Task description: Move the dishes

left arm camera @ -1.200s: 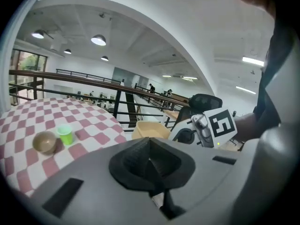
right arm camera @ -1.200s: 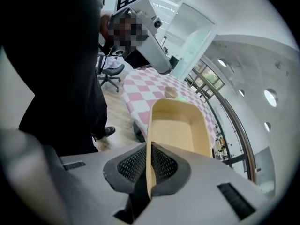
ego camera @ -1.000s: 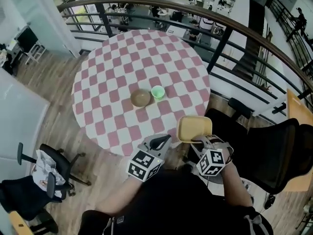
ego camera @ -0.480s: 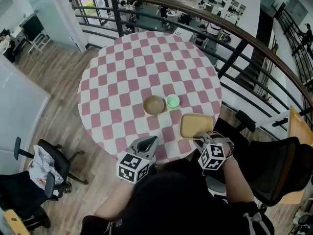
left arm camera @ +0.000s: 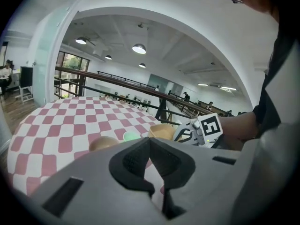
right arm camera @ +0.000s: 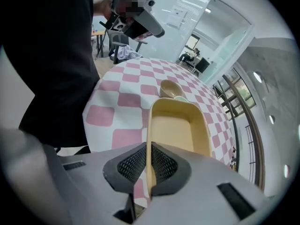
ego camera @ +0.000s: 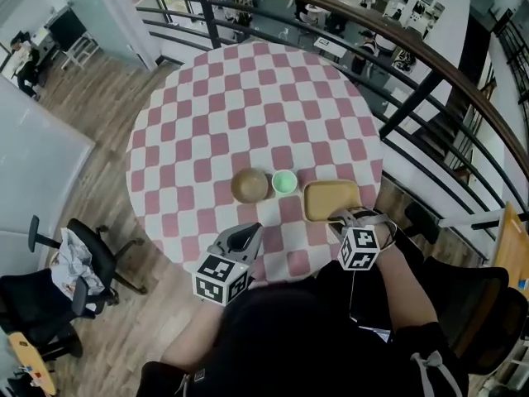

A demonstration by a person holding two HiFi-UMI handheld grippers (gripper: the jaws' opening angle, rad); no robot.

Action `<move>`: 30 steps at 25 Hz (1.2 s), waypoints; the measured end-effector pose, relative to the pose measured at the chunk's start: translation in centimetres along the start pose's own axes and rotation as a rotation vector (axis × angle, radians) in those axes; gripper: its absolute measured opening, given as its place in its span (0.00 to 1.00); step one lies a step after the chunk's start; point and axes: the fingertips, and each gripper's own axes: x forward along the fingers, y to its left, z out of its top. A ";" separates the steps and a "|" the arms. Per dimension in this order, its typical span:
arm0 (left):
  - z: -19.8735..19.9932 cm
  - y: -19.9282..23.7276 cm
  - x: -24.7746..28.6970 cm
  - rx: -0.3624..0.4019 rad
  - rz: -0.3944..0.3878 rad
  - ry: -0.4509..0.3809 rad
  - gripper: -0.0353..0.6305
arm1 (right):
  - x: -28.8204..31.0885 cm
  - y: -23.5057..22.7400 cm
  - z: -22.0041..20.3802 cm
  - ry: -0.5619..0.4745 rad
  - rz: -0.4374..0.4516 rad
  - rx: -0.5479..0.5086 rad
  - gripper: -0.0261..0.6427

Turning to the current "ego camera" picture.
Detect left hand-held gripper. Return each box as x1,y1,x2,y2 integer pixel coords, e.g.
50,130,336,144
191,221,265,307

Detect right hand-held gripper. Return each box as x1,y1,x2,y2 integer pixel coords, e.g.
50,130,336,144
327,207,398,272

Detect person's right forearm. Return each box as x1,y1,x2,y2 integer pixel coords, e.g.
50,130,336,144
373,237,440,335

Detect wooden table white legs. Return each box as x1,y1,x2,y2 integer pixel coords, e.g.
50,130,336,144
439,200,529,289

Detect tan round bowl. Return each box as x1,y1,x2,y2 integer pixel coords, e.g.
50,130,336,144
230,167,270,204

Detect white metal stool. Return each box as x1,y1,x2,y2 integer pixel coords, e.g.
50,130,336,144
61,31,102,71

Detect dark staircase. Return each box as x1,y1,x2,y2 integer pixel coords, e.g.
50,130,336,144
412,13,492,174

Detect white desk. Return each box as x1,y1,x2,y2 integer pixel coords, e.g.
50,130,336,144
0,74,98,273

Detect yellow square tray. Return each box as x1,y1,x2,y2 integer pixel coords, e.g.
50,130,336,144
302,179,361,223

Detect person's left forearm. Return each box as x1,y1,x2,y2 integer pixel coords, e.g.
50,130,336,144
158,303,227,375

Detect person's black shirt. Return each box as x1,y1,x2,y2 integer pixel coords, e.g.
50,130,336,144
139,262,471,397

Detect crumpled white cloth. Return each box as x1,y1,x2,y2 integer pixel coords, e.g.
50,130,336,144
49,227,107,302

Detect black cabinet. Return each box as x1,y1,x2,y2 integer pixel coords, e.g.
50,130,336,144
45,6,88,54

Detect round wooden board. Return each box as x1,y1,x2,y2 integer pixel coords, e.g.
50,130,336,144
7,332,58,397

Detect green cup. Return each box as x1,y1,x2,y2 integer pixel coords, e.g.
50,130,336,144
271,169,299,196

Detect black swivel chair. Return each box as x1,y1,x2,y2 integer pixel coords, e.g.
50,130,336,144
0,214,149,362

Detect black mesh office chair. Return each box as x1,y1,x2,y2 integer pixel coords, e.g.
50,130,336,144
317,200,529,376

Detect curved black wooden-top railing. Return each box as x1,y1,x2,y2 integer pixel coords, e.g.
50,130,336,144
121,0,529,261

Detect pink white checkered tablecloth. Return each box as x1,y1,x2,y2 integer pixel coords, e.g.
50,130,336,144
125,41,385,285

